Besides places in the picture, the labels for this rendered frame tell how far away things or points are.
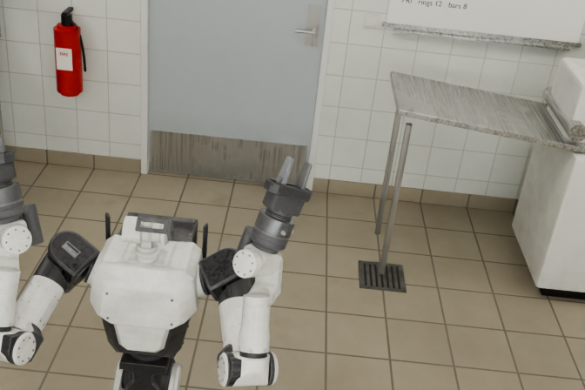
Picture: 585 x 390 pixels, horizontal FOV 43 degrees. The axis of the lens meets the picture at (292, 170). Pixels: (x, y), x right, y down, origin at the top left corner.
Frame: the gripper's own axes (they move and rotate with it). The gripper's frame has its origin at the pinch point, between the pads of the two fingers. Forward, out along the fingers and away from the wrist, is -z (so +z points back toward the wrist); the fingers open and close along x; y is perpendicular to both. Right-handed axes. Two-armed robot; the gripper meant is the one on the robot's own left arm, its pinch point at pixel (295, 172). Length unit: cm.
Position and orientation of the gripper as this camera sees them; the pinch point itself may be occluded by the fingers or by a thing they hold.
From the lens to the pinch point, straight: 170.8
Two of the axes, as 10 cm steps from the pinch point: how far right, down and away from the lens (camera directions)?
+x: -7.9, -2.1, -5.7
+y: -4.9, -3.4, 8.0
